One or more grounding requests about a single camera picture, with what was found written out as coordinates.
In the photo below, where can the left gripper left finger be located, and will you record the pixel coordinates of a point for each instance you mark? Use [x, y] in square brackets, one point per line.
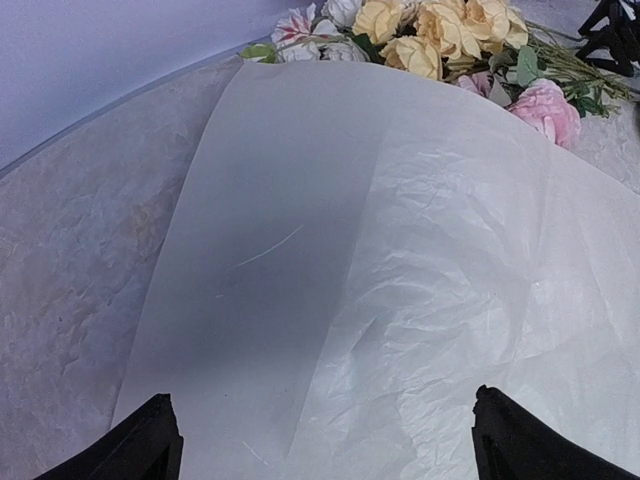
[145, 445]

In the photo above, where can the white rose stem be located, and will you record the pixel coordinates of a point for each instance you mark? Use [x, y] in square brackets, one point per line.
[342, 14]

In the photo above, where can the pink rose stem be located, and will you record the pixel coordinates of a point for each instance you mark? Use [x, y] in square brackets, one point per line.
[542, 105]

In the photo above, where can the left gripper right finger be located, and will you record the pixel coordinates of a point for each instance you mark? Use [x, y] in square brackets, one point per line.
[511, 443]

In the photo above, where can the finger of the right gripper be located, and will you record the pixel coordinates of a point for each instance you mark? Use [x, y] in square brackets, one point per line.
[612, 33]

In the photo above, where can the yellow rose bunch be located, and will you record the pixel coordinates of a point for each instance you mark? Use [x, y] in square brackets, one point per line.
[444, 40]

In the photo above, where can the pink wrapping paper sheet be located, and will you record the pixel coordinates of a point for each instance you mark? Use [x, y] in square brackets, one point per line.
[354, 252]

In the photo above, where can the white pink flower stem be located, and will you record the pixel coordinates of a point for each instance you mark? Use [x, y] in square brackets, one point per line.
[299, 36]

